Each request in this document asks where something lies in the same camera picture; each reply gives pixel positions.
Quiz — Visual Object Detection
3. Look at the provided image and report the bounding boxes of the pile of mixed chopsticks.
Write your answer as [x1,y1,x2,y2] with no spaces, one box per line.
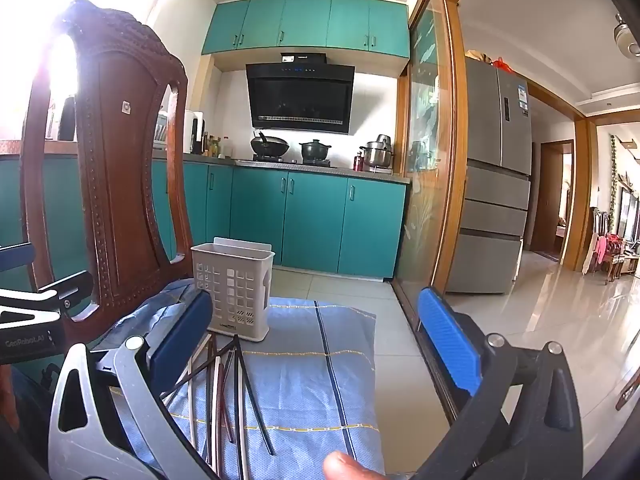
[162,332,276,480]

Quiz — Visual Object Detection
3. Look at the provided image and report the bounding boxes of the hanging green vine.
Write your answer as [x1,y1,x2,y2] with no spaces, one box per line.
[607,134,622,233]

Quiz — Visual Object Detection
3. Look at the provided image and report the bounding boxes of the silver refrigerator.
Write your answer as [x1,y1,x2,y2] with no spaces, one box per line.
[444,56,534,296]

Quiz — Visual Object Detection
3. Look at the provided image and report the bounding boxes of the row of seasoning bottles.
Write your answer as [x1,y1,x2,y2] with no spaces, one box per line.
[202,132,236,159]

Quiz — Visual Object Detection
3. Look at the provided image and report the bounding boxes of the wooden doorway frame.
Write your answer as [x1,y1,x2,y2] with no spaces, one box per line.
[526,80,601,277]

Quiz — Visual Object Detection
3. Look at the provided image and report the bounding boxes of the wooden chairs with pink cloth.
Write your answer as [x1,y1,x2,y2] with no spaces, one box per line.
[589,206,640,283]

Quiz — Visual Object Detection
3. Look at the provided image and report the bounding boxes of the black range hood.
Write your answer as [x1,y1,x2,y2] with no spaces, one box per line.
[245,53,356,135]

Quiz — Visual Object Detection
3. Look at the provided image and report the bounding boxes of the ceiling lamp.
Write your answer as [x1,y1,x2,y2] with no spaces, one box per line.
[613,12,640,57]

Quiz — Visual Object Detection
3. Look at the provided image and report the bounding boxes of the white electric kettle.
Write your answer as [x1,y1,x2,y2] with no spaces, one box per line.
[184,109,205,155]

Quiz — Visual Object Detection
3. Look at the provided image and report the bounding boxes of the blue checked cloth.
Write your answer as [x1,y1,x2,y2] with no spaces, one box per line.
[95,280,387,480]

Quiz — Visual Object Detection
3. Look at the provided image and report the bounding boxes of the carved wooden chair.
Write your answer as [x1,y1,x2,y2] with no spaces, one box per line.
[20,0,196,346]

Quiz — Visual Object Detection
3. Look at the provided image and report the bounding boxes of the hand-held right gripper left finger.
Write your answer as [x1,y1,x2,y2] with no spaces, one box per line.
[47,290,222,480]

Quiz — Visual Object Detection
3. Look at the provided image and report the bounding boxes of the black cooking pot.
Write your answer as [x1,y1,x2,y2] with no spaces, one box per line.
[299,139,335,162]

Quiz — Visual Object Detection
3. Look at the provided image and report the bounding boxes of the bright window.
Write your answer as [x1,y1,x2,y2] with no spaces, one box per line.
[0,0,173,138]

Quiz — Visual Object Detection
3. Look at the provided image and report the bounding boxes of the person's right hand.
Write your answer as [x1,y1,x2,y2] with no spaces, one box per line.
[322,451,383,480]

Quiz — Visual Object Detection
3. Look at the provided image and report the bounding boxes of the white plastic utensil holder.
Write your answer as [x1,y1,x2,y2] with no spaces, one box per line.
[190,236,275,344]

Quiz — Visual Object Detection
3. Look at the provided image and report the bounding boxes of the gas stove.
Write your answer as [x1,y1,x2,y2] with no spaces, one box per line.
[235,156,335,169]

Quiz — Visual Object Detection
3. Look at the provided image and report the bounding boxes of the steel stock pot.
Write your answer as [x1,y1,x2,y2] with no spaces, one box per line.
[360,134,396,169]

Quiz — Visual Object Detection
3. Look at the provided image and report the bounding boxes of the dark clothing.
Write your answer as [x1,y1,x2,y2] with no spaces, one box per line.
[0,360,56,480]

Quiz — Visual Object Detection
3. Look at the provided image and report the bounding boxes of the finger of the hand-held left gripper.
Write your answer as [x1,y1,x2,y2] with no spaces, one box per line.
[0,271,96,331]
[0,243,34,274]

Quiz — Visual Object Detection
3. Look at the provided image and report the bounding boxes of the black wok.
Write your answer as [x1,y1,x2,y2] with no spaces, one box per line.
[250,130,291,157]

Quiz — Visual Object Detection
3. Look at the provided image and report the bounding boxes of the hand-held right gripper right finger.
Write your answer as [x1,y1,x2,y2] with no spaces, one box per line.
[415,287,586,480]

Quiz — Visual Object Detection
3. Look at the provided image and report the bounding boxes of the teal upper kitchen cabinets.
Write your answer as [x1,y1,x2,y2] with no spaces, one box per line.
[201,0,411,59]

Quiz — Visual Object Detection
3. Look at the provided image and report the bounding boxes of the wooden framed glass sliding door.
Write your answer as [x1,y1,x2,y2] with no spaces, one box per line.
[394,0,473,323]

